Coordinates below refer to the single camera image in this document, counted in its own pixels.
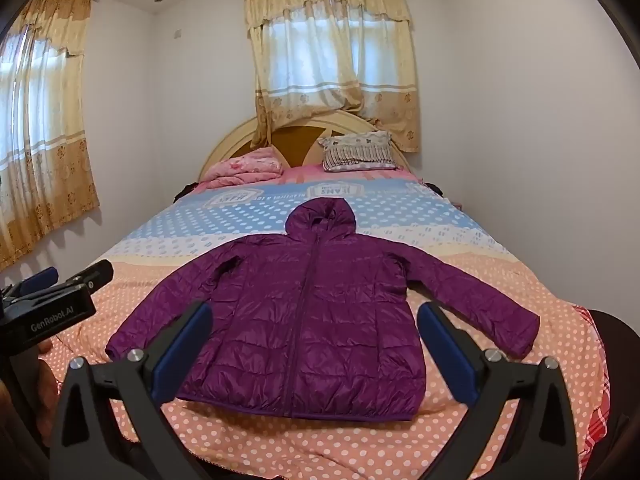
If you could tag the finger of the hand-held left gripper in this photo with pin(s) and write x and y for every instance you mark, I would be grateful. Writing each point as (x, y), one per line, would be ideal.
(95, 272)
(37, 277)

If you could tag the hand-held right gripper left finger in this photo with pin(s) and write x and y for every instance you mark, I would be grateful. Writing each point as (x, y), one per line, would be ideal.
(182, 355)

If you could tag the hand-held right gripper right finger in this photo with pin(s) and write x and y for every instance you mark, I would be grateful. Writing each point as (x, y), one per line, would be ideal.
(447, 355)

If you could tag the purple puffer jacket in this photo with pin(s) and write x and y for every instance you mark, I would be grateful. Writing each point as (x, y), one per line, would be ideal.
(325, 320)

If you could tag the person's left hand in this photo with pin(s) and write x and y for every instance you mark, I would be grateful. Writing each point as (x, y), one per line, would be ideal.
(48, 385)

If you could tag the polka dot bedsheet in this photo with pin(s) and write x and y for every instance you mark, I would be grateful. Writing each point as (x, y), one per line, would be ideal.
(250, 230)

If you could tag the beige floral window curtain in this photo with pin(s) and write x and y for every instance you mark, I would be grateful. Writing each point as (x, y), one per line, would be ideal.
(45, 135)
(330, 85)

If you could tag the red checked under sheet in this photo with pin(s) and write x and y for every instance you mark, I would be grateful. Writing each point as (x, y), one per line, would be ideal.
(600, 410)

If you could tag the dark cloth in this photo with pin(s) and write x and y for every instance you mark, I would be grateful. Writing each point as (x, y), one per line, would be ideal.
(620, 350)

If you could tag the pink folded blanket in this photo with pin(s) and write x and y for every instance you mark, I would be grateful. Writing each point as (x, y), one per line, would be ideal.
(240, 167)

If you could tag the grey patterned pillow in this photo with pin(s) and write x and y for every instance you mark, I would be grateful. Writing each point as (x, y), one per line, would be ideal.
(357, 152)

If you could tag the cream wooden bed headboard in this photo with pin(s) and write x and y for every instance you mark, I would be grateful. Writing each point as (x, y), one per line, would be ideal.
(300, 147)

